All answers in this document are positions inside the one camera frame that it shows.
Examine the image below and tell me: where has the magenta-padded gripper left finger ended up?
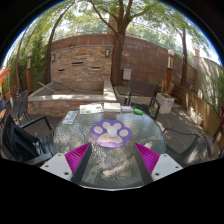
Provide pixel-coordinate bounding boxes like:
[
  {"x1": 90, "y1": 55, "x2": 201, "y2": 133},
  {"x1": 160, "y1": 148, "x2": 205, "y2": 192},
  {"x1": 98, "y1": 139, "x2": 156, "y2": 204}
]
[{"x1": 39, "y1": 142, "x2": 93, "y2": 186}]

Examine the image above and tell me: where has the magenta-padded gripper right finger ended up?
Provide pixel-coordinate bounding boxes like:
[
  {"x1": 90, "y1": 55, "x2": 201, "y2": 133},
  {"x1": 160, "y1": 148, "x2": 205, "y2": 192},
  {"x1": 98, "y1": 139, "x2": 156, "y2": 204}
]
[{"x1": 133, "y1": 142, "x2": 184, "y2": 186}]

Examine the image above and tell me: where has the wooden lamp post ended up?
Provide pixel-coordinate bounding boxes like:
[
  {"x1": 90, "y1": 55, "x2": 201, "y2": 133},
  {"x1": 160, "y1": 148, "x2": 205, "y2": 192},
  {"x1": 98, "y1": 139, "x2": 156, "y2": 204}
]
[
  {"x1": 163, "y1": 49, "x2": 176, "y2": 94},
  {"x1": 26, "y1": 51, "x2": 34, "y2": 94}
]

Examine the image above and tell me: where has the wooden stick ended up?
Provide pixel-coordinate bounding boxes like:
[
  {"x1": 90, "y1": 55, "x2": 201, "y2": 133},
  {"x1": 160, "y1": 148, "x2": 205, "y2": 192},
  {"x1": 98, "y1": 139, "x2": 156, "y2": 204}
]
[{"x1": 38, "y1": 81, "x2": 59, "y2": 94}]

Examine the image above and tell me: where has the tree with brown trunk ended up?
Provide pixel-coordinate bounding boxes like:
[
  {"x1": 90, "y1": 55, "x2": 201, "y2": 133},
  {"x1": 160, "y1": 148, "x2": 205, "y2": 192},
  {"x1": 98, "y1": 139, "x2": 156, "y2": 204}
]
[{"x1": 79, "y1": 0, "x2": 151, "y2": 87}]

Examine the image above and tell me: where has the stone raised basin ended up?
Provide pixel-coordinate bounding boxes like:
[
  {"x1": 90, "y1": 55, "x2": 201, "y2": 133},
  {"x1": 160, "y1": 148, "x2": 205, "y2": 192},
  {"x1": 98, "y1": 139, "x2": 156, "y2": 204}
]
[{"x1": 27, "y1": 79, "x2": 118, "y2": 118}]

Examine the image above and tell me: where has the flat white box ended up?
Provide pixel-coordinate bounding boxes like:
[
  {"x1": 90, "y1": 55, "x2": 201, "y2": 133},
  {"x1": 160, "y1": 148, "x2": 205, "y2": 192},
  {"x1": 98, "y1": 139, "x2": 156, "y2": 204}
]
[{"x1": 103, "y1": 102, "x2": 122, "y2": 113}]

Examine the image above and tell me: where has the grey wall utility box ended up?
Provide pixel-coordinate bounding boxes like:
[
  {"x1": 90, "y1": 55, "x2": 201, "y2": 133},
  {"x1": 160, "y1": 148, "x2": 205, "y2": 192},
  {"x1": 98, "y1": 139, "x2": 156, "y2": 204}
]
[{"x1": 122, "y1": 68, "x2": 132, "y2": 81}]

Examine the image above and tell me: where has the white printed picture sheet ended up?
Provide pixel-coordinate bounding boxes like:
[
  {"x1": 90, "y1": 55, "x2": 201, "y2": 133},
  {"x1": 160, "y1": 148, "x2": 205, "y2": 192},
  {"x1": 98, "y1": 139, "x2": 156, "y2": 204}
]
[{"x1": 79, "y1": 103, "x2": 105, "y2": 115}]

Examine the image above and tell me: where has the small white and blue booklet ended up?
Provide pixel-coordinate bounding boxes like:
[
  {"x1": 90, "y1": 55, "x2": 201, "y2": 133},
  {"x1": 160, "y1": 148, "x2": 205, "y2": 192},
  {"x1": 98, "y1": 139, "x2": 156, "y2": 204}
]
[{"x1": 120, "y1": 105, "x2": 134, "y2": 113}]

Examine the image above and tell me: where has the orange fabric canopy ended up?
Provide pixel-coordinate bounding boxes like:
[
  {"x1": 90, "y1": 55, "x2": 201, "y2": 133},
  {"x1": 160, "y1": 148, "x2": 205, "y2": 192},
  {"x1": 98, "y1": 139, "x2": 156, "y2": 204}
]
[{"x1": 0, "y1": 67, "x2": 11, "y2": 86}]

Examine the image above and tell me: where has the purple paw-shaped mouse pad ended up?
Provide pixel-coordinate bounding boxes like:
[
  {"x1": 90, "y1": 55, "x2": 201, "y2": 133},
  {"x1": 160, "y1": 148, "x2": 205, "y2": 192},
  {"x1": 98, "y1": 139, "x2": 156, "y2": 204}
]
[{"x1": 89, "y1": 118, "x2": 133, "y2": 149}]

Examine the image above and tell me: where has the white licence plate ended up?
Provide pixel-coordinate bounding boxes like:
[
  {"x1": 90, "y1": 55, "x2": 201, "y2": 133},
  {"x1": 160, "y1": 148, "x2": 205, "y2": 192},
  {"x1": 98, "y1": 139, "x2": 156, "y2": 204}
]
[{"x1": 62, "y1": 110, "x2": 79, "y2": 126}]

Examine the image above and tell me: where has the white rectangular planter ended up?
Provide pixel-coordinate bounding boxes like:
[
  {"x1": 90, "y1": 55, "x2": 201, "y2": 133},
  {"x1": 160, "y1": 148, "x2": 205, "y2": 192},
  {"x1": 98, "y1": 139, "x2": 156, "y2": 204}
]
[
  {"x1": 186, "y1": 105, "x2": 204, "y2": 126},
  {"x1": 155, "y1": 92, "x2": 176, "y2": 115}
]

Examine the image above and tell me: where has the dark wooden slatted chair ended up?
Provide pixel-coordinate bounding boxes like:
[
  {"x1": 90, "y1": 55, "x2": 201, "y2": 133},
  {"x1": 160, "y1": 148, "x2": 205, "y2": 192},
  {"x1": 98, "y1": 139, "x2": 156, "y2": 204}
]
[{"x1": 124, "y1": 79, "x2": 162, "y2": 121}]

